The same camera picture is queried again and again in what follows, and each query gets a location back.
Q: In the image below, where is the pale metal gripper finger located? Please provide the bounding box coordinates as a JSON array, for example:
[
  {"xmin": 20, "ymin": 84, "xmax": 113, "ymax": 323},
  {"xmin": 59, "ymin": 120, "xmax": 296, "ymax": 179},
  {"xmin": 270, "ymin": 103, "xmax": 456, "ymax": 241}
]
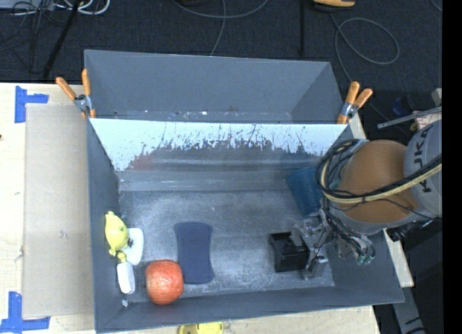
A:
[
  {"xmin": 292, "ymin": 219, "xmax": 316, "ymax": 247},
  {"xmin": 301, "ymin": 255, "xmax": 329, "ymax": 281}
]

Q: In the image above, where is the black box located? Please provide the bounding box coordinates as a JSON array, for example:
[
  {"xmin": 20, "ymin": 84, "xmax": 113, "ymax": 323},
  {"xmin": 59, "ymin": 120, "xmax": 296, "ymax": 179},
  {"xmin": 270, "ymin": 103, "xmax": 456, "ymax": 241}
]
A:
[{"xmin": 268, "ymin": 231, "xmax": 310, "ymax": 273}]

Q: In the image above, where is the blue ribbed object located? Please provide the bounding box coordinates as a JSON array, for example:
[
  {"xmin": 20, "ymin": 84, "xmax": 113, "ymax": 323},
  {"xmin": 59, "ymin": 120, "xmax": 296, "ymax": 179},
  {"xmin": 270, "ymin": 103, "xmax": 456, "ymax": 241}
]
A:
[{"xmin": 286, "ymin": 165, "xmax": 325, "ymax": 218}]

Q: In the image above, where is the grey metal bin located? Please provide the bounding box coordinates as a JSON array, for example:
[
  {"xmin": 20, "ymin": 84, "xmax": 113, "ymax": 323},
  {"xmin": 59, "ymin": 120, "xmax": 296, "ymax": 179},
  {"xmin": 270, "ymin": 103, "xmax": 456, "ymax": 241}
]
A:
[{"xmin": 83, "ymin": 49, "xmax": 406, "ymax": 334}]

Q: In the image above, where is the dark blue sponge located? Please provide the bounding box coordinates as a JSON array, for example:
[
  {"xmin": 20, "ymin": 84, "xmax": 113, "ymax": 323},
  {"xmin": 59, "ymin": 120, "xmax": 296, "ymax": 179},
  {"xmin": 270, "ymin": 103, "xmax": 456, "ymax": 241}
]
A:
[{"xmin": 173, "ymin": 221, "xmax": 216, "ymax": 285}]

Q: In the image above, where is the orange fruit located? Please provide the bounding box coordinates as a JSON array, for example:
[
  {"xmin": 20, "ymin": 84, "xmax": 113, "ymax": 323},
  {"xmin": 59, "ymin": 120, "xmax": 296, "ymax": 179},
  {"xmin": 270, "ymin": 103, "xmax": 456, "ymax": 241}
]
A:
[{"xmin": 144, "ymin": 259, "xmax": 185, "ymax": 306}]

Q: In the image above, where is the yellow and white toy animal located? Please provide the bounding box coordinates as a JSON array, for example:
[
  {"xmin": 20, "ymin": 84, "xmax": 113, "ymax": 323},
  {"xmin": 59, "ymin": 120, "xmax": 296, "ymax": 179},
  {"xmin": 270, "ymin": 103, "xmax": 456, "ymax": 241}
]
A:
[{"xmin": 103, "ymin": 210, "xmax": 145, "ymax": 295}]

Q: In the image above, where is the pale cardboard board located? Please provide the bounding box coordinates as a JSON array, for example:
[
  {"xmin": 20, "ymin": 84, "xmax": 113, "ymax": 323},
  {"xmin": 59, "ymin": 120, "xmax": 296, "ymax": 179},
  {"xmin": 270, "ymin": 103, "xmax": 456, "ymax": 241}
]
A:
[{"xmin": 21, "ymin": 102, "xmax": 95, "ymax": 321}]

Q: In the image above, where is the black cylinder on white bracket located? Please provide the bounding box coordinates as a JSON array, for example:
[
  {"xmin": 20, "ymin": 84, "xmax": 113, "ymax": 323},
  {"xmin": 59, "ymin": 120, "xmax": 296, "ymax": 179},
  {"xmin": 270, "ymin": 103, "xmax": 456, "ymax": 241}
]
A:
[{"xmin": 385, "ymin": 219, "xmax": 434, "ymax": 243}]

